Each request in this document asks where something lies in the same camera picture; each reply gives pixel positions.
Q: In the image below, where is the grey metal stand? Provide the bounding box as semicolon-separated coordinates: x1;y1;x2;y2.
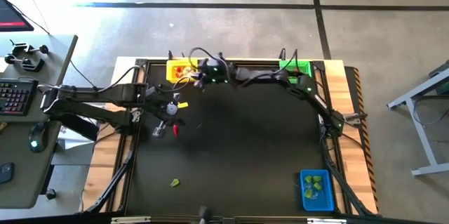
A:
387;60;449;178

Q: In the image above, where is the black yellow hazard tape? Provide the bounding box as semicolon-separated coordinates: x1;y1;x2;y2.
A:
352;66;380;214

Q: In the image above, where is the blue plastic basket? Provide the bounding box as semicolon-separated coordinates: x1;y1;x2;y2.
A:
299;169;334;213

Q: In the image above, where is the dark blue phone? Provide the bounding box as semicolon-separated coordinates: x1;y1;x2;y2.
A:
0;162;15;185

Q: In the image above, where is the white paper sheet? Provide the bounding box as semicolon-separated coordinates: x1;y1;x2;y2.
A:
58;125;94;151

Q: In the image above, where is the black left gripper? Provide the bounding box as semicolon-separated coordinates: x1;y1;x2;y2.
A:
147;86;189;139

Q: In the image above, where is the black bench clamp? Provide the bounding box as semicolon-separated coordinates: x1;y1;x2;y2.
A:
9;40;50;58
4;54;46;74

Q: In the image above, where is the green plastic basket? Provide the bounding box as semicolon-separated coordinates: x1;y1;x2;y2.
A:
279;60;313;84

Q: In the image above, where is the black backlit keyboard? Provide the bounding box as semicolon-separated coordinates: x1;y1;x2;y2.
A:
0;78;39;117

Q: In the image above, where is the yellow plastic basket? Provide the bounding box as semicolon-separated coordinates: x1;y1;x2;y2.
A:
166;58;199;84

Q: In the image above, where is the grey desk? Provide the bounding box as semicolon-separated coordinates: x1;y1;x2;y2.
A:
0;34;79;211

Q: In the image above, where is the black computer mouse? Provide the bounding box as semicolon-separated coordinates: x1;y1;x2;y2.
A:
28;122;48;154

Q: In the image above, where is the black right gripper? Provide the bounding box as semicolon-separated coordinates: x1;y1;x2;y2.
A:
191;55;235;93

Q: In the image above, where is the black diagonal strut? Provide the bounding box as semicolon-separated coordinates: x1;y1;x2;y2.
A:
83;139;136;214
324;157;375;216

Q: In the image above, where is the black computer monitor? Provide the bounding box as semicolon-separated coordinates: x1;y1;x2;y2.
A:
0;0;35;34

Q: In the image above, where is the silver metal bracket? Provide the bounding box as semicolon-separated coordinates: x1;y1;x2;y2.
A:
307;218;348;224
112;216;152;224

